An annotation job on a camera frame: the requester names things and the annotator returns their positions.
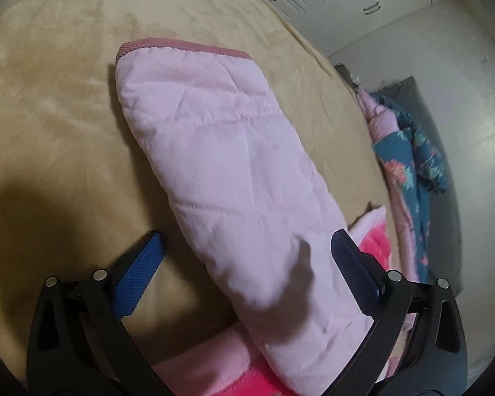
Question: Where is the pink quilted jacket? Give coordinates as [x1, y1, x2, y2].
[115, 38, 372, 395]

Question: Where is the grey headboard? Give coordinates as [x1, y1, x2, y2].
[379, 76, 463, 296]

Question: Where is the beige bed cover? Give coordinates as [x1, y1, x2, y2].
[0, 0, 389, 379]

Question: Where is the pink bear fleece blanket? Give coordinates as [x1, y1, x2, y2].
[153, 206, 392, 395]

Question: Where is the blue floral pink quilt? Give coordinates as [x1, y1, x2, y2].
[355, 87, 431, 283]

